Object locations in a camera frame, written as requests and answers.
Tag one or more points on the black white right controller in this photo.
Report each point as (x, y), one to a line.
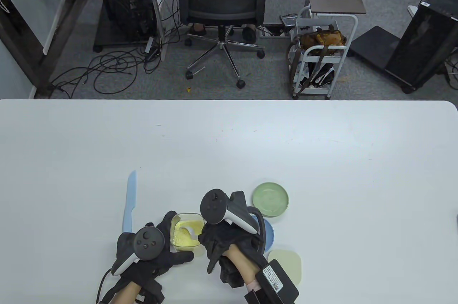
(213, 205)

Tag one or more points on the white rolling cart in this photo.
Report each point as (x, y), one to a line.
(318, 91)

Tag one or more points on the person's left hand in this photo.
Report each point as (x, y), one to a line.
(171, 259)

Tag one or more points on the dark wooden desk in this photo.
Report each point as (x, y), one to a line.
(61, 35)

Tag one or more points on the pale green container lid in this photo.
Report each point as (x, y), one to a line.
(286, 263)

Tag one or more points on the black white controller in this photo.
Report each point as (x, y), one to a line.
(213, 205)
(148, 243)

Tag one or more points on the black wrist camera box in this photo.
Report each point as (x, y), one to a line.
(277, 279)

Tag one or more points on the black flat platform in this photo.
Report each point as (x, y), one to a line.
(375, 44)

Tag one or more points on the clear chicken bouillon container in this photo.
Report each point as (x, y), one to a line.
(186, 241)

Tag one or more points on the white metal desk leg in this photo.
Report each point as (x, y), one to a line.
(153, 3)

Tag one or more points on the black white left controller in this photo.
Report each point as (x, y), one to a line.
(148, 243)

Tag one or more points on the light blue plastic knife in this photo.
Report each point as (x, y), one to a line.
(129, 204)

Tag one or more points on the person's left forearm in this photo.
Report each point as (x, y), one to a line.
(125, 293)

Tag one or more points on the white coffee spoon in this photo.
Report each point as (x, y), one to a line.
(188, 230)

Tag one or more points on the person's right hand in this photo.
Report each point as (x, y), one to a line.
(218, 236)

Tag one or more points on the brown leather bag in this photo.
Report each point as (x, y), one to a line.
(323, 37)

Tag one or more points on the blue round dish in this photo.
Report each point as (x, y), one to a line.
(270, 236)

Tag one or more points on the person's right forearm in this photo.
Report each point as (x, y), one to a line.
(239, 261)

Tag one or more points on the green round dish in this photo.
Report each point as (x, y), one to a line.
(270, 199)

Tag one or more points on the grey power strip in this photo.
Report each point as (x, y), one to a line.
(149, 45)

